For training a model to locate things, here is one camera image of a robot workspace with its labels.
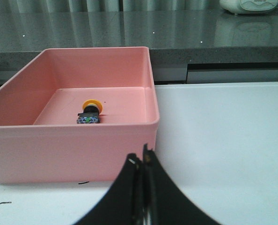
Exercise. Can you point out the grey stone counter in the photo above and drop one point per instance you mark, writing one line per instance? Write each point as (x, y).
(188, 46)

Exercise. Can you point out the pink plastic bin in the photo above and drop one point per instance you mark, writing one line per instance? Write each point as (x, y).
(40, 140)

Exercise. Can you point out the yellow mushroom push button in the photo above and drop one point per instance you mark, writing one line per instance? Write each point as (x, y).
(92, 109)

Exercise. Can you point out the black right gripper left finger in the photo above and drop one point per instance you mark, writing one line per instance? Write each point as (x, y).
(123, 202)

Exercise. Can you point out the grey-white curtain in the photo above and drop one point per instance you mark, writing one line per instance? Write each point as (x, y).
(54, 6)

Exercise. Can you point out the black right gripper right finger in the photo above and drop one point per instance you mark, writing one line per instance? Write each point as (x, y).
(166, 204)

